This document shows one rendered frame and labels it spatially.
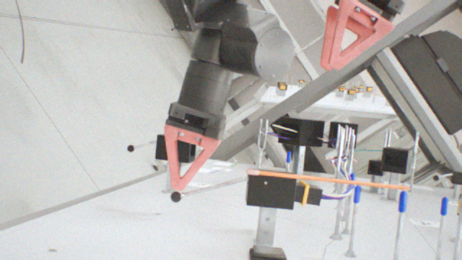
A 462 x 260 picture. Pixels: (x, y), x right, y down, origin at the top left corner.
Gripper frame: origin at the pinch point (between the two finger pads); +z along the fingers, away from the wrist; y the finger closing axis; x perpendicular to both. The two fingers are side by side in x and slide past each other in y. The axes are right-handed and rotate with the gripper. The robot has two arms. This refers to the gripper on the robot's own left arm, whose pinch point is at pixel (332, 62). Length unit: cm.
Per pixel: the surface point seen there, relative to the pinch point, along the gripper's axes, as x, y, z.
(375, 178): -30, 56, 9
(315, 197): -6.4, -1.8, 15.0
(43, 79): 98, 250, 55
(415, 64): -34, 91, -24
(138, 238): 9.3, -3.3, 29.5
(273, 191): -1.5, -2.7, 16.7
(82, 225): 16.0, 0.1, 32.7
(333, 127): -18, 68, 4
